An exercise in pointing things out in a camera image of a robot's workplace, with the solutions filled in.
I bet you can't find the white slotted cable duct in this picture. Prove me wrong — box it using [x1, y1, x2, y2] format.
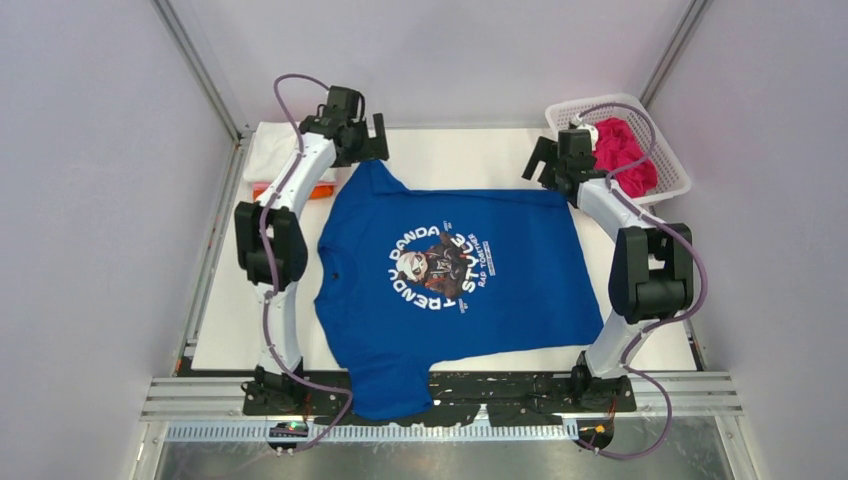
[164, 419, 579, 443]

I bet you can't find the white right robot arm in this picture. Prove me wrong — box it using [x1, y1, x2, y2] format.
[522, 129, 695, 411]

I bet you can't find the folded orange t-shirt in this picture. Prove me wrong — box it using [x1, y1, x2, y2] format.
[252, 186, 336, 202]

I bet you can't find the white plastic laundry basket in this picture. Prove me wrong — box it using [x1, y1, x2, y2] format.
[544, 93, 691, 206]

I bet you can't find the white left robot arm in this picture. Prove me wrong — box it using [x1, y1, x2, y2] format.
[234, 86, 389, 414]

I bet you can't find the blue panda print t-shirt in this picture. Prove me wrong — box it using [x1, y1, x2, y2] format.
[314, 161, 603, 421]

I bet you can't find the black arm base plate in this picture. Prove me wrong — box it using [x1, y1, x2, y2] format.
[239, 369, 636, 427]

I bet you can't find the folded white t-shirt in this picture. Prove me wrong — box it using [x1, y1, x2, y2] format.
[242, 122, 298, 183]

